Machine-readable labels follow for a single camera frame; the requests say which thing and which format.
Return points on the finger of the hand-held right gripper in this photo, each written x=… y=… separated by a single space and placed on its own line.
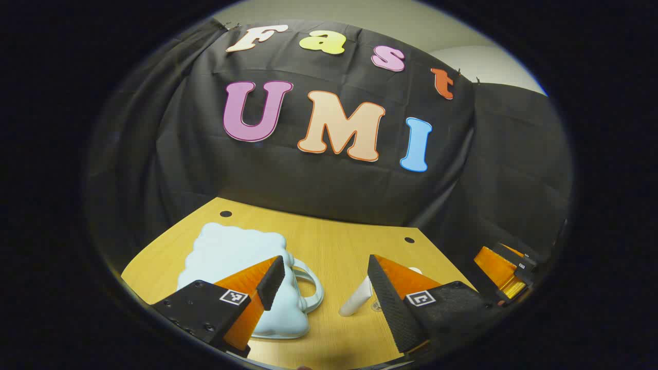
x=524 y=267
x=493 y=270

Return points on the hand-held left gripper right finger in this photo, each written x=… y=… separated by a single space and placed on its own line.
x=390 y=303

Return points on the black backdrop cloth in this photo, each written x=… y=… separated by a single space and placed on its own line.
x=308 y=185

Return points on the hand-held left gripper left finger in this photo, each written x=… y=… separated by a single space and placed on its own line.
x=271 y=282

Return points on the white pump bottle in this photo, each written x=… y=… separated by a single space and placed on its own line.
x=415 y=270

